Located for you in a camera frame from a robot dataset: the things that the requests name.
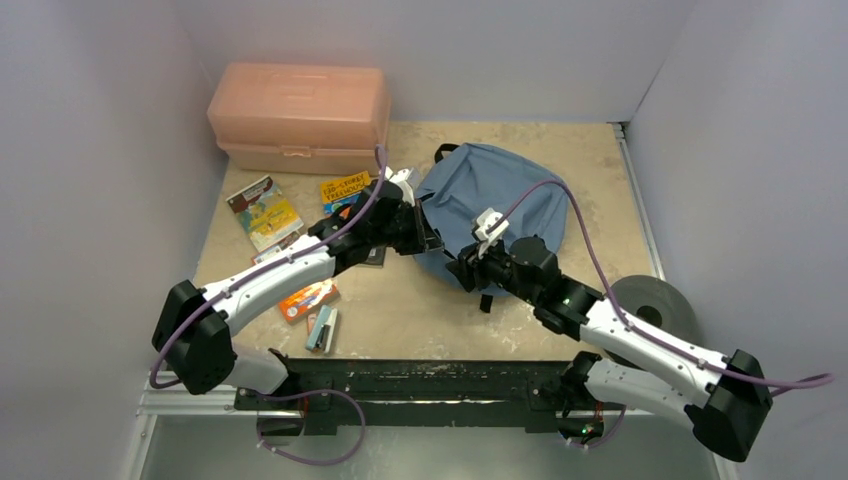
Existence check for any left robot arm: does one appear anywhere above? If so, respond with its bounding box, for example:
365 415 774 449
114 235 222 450
149 182 443 409

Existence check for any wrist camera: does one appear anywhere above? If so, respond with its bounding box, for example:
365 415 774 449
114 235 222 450
385 167 423 205
472 208 509 259

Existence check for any grey tape roll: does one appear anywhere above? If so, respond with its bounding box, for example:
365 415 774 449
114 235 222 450
611 275 703 345

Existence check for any black book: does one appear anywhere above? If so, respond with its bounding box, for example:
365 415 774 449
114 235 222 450
362 246 386 268

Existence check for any small orange eraser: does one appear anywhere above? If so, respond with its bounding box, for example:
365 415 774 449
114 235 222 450
306 313 318 336

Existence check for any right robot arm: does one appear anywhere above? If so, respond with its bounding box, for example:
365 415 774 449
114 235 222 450
446 237 773 462

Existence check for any orange treehouse book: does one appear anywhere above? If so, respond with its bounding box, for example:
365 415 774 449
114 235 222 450
252 231 340 324

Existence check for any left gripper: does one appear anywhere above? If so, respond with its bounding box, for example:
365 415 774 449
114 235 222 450
369 198 444 256

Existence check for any light blue stapler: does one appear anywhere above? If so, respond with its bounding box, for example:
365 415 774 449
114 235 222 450
305 305 338 355

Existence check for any pink plastic storage box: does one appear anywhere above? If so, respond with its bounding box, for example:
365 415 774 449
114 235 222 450
207 63 392 176

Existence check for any yellow treehouse book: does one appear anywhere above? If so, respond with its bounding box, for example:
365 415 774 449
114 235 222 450
319 171 372 216

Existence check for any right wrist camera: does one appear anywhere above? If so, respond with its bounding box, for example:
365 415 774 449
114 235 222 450
472 208 509 259

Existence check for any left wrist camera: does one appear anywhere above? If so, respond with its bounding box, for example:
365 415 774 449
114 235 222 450
385 167 423 205

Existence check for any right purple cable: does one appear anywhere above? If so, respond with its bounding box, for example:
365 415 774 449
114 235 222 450
486 178 836 399

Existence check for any blue backpack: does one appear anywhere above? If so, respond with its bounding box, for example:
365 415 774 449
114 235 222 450
414 143 568 288

